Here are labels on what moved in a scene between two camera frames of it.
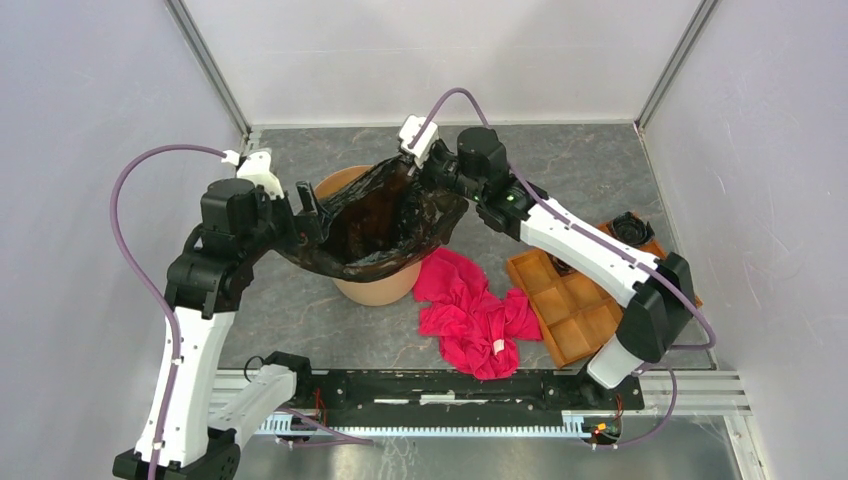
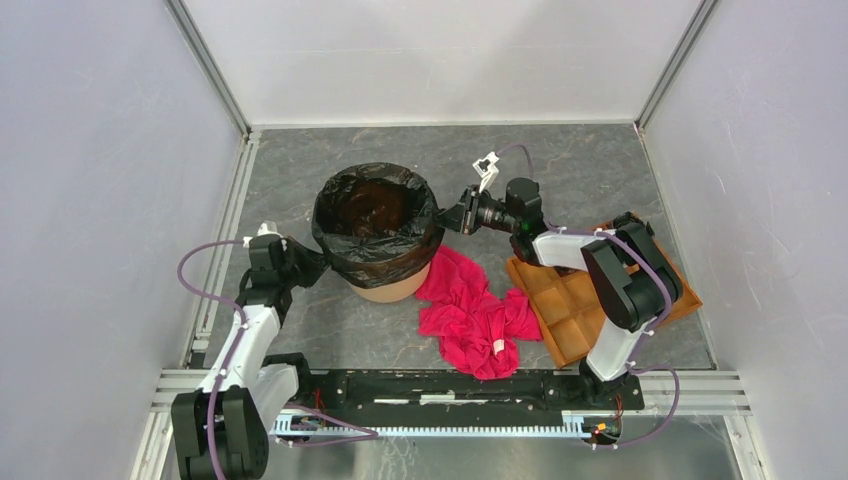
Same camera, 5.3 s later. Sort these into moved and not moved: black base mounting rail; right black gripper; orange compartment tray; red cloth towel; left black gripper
Moved: left black gripper; right black gripper
Not moved: red cloth towel; orange compartment tray; black base mounting rail
